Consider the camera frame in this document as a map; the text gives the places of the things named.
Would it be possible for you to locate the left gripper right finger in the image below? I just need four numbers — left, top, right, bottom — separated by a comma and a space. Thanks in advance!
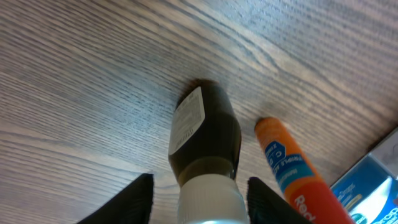
247, 177, 312, 224

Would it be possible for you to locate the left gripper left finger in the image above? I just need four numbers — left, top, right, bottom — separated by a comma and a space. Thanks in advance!
78, 174, 154, 224

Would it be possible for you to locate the orange tablet tube white cap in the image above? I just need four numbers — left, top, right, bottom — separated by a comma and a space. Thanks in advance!
254, 117, 353, 224

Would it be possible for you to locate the dark syrup bottle white cap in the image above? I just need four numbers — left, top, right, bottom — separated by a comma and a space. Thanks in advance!
168, 80, 249, 224

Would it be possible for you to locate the blue yellow lozenge box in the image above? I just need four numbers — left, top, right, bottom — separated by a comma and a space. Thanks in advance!
331, 156, 397, 224

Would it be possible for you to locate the clear plastic container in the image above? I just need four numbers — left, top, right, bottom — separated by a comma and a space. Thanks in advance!
369, 128, 398, 179

